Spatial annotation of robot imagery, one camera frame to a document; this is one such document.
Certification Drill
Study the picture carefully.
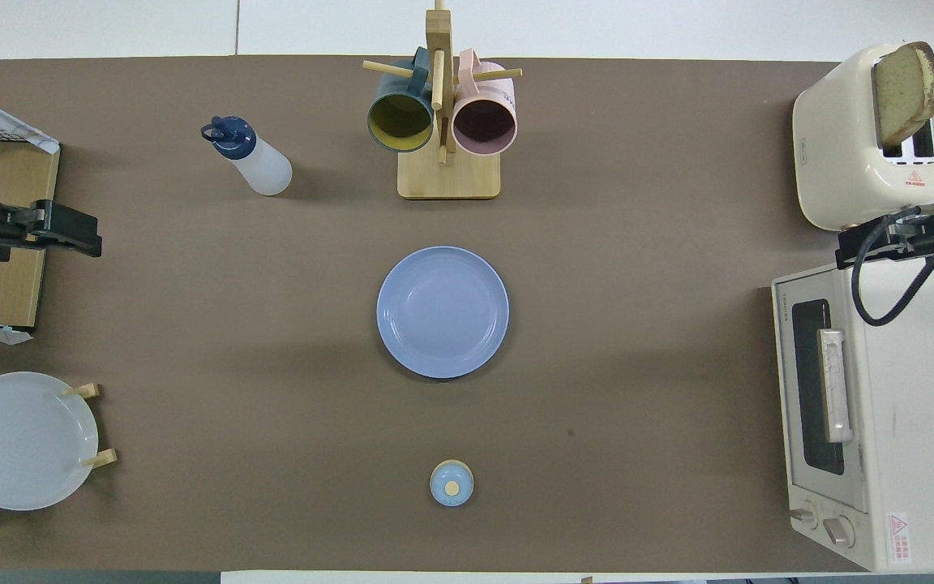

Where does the toasted bread slice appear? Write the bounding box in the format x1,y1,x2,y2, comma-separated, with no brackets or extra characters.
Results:
874,42,934,148

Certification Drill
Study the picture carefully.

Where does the seasoning bottle with blue cap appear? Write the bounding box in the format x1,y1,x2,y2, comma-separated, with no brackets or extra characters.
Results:
200,115,293,196

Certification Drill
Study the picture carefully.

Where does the pale grey plate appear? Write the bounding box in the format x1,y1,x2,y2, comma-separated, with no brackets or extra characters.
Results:
0,371,100,512

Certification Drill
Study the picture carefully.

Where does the wooden plate rack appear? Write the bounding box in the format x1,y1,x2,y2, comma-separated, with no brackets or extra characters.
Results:
0,383,118,510

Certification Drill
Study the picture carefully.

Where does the blue round plate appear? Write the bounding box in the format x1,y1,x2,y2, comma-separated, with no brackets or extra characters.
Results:
376,246,510,380

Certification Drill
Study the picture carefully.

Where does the cream two-slot toaster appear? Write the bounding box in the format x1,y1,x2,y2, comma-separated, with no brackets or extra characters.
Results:
792,43,934,232

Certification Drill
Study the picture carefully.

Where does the brown table mat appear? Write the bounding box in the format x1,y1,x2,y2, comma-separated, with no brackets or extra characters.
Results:
0,55,865,573

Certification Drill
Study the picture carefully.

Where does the white toaster oven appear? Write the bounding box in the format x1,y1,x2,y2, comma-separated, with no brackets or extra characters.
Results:
771,260,934,573

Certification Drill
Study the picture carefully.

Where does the dark teal mug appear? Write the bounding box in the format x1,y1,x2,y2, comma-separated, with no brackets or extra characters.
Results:
366,46,435,153

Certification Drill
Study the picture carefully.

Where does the wooden mug tree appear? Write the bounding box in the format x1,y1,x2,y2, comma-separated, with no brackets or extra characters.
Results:
362,0,523,200

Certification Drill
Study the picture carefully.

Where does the pink ribbed mug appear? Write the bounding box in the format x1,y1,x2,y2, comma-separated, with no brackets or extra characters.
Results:
452,49,518,157

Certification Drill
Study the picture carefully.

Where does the small blue call bell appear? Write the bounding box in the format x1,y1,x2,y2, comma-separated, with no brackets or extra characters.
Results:
430,459,474,508

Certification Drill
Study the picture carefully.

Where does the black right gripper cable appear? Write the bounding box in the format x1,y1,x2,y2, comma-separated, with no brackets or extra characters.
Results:
850,207,934,327

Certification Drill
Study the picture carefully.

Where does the wooden shelf with wire basket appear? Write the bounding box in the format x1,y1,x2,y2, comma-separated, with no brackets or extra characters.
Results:
0,105,61,333

